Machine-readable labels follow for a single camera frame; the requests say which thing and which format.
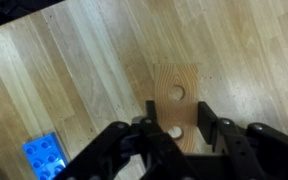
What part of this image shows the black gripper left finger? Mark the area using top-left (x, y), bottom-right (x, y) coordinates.
top-left (55, 100), bottom-right (198, 180)

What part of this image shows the blue studded toy plate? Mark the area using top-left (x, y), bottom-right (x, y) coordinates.
top-left (21, 132), bottom-right (68, 180)

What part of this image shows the wooden block with two holes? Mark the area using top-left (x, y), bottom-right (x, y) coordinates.
top-left (153, 63), bottom-right (200, 155)

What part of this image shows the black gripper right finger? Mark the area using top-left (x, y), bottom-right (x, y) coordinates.
top-left (197, 101), bottom-right (288, 180)

